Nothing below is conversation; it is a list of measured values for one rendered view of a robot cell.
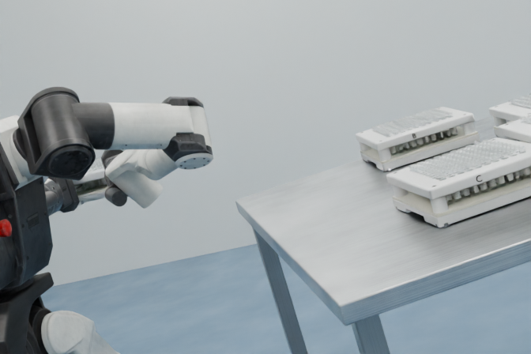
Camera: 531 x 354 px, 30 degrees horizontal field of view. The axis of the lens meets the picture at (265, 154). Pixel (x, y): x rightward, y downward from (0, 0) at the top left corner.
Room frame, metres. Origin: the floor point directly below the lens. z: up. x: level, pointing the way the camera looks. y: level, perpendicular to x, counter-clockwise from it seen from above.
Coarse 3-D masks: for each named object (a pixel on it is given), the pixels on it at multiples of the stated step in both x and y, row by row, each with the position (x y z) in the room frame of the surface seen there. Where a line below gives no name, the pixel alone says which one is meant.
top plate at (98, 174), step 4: (88, 172) 2.43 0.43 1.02; (92, 172) 2.41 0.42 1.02; (96, 172) 2.40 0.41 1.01; (100, 172) 2.40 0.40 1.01; (84, 176) 2.41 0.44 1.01; (88, 176) 2.41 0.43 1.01; (92, 176) 2.40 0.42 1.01; (96, 176) 2.40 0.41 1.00; (100, 176) 2.40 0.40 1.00; (76, 180) 2.42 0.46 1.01; (80, 180) 2.41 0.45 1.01; (84, 180) 2.41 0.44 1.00; (88, 180) 2.41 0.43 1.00; (92, 180) 2.41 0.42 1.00; (76, 184) 2.42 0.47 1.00
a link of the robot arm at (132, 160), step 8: (128, 152) 2.13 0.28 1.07; (136, 152) 2.11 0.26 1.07; (144, 152) 2.11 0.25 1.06; (112, 160) 2.19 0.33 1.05; (120, 160) 2.12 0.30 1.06; (128, 160) 2.10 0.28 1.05; (136, 160) 2.09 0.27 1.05; (144, 160) 2.09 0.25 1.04; (112, 168) 2.13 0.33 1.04; (120, 168) 2.12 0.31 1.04; (128, 168) 2.11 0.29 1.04; (136, 168) 2.10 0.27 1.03; (144, 168) 2.09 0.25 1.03; (112, 176) 2.14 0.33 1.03; (152, 176) 2.09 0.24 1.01; (160, 176) 2.09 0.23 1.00
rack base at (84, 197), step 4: (96, 188) 2.45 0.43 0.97; (100, 188) 2.43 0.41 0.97; (104, 188) 2.41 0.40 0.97; (84, 192) 2.45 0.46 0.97; (88, 192) 2.42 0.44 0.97; (92, 192) 2.41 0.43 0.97; (96, 192) 2.41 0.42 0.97; (100, 192) 2.40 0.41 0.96; (104, 192) 2.40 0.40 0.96; (80, 196) 2.42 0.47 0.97; (84, 196) 2.42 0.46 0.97; (88, 196) 2.41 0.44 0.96; (92, 196) 2.41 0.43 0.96; (96, 196) 2.41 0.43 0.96; (100, 196) 2.42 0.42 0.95; (104, 196) 2.42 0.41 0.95; (80, 200) 2.42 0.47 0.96; (84, 200) 2.43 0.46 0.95; (88, 200) 2.43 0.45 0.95; (92, 200) 2.43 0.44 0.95; (80, 204) 2.42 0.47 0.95
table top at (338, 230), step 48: (288, 192) 2.41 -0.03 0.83; (336, 192) 2.24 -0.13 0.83; (384, 192) 2.09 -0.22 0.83; (288, 240) 1.92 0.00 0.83; (336, 240) 1.81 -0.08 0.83; (384, 240) 1.71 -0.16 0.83; (432, 240) 1.62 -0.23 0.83; (480, 240) 1.54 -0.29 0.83; (528, 240) 1.47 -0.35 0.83; (336, 288) 1.52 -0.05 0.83; (384, 288) 1.44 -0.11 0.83; (432, 288) 1.45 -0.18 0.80
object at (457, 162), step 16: (480, 144) 1.89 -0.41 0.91; (496, 144) 1.85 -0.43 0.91; (432, 160) 1.87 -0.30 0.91; (448, 160) 1.83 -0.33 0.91; (464, 160) 1.79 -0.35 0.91; (480, 160) 1.75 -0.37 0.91; (496, 160) 1.74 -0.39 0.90; (432, 176) 1.76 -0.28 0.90; (448, 176) 1.73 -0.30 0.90; (512, 176) 1.74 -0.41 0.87; (528, 176) 1.75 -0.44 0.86; (464, 192) 1.73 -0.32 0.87
